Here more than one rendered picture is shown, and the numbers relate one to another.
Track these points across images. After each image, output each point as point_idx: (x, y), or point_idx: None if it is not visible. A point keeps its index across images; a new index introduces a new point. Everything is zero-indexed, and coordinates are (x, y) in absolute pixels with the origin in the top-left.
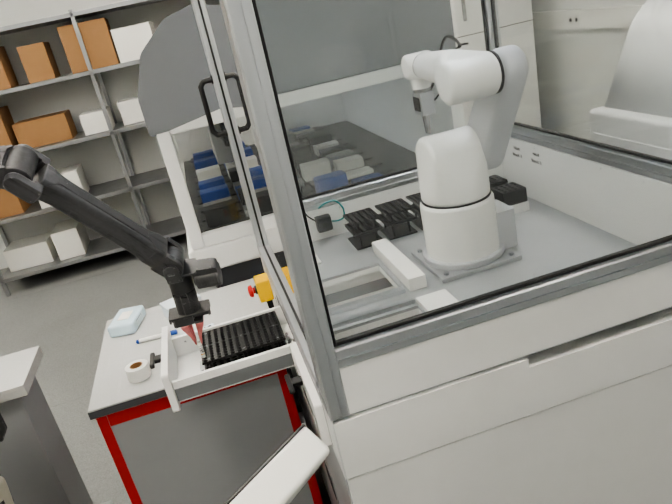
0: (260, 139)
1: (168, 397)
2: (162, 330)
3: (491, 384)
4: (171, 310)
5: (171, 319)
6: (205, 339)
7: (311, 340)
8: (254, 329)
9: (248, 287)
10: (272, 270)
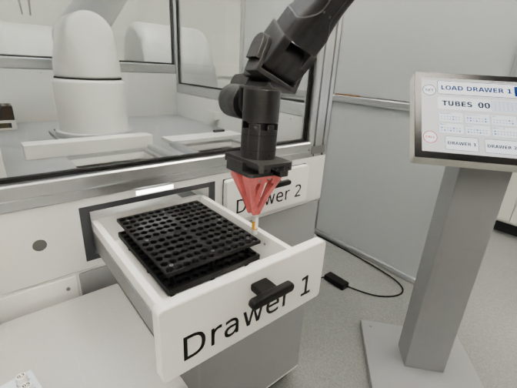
0: None
1: (321, 270)
2: (180, 301)
3: None
4: (265, 163)
5: (289, 160)
6: (191, 259)
7: (332, 93)
8: (170, 222)
9: None
10: (59, 176)
